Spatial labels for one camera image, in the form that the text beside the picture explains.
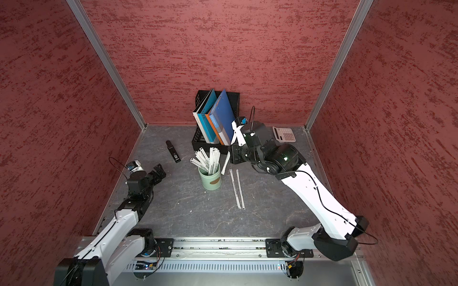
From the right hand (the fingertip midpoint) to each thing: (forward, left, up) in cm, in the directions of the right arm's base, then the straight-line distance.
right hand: (231, 152), depth 64 cm
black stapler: (+25, +36, -32) cm, 55 cm away
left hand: (+6, +39, -22) cm, 45 cm away
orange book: (+26, +10, -9) cm, 29 cm away
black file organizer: (+48, -1, -11) cm, 49 cm away
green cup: (+1, +10, -26) cm, 27 cm away
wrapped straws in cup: (+8, +11, -21) cm, 25 cm away
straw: (0, -4, -35) cm, 35 cm away
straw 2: (-1, +4, -10) cm, 11 cm away
